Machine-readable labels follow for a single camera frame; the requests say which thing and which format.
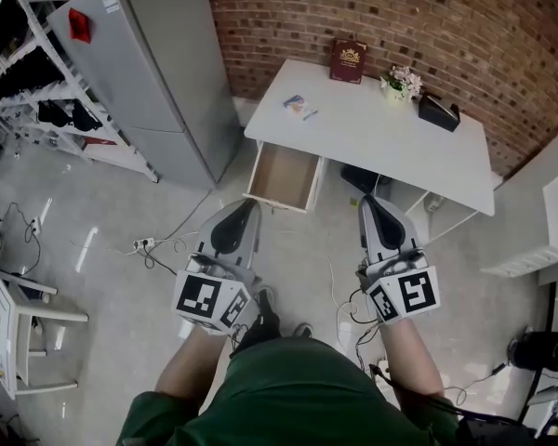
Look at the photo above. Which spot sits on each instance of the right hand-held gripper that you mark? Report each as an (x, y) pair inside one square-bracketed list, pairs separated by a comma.
[(409, 291)]

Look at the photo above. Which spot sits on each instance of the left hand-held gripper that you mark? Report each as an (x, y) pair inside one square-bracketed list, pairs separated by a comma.
[(200, 295)]

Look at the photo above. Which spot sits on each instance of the white wooden drawer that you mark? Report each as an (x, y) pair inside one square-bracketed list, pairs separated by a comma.
[(283, 174)]

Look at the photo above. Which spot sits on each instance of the person's right forearm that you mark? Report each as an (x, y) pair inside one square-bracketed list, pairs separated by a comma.
[(411, 360)]

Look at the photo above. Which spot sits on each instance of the person's left forearm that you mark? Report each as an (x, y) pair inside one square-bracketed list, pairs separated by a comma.
[(190, 370)]

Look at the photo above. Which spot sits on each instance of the person's left shoe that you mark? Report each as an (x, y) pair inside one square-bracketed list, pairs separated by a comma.
[(265, 297)]

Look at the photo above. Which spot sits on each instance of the white power strip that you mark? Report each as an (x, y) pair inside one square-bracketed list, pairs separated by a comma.
[(143, 243)]

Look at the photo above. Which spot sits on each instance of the person's black trousers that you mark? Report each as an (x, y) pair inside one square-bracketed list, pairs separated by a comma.
[(258, 330)]

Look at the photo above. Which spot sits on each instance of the white desk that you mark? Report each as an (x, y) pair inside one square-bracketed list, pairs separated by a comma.
[(376, 133)]

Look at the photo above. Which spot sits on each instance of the white slatted shelf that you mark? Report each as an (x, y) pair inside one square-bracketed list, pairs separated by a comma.
[(521, 260)]

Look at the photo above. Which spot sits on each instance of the black tissue box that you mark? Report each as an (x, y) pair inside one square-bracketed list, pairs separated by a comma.
[(437, 112)]

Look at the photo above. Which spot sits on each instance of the potted white flowers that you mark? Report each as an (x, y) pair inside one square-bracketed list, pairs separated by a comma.
[(402, 84)]

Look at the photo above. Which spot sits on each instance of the person's green shirt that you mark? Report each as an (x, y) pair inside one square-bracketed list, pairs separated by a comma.
[(283, 397)]

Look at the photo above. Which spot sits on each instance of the dark red book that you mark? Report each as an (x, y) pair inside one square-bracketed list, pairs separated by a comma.
[(348, 61)]

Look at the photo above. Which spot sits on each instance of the grey refrigerator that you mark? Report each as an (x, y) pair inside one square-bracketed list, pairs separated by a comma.
[(167, 63)]

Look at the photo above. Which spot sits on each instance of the small black hanging bag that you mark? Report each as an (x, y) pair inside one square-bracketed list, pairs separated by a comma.
[(51, 112), (86, 118)]

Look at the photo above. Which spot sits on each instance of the white socket adapter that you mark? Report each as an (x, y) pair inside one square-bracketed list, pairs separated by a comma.
[(35, 225)]

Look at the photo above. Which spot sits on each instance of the black waist pack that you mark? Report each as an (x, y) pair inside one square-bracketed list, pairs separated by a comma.
[(493, 432)]

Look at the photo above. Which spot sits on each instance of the white shelving rack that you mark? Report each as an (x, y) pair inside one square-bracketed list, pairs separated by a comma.
[(74, 76)]

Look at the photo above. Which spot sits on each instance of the white chair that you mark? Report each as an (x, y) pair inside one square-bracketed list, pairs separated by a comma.
[(9, 323)]

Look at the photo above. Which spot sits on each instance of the red paper decoration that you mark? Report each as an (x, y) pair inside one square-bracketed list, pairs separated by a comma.
[(80, 26)]

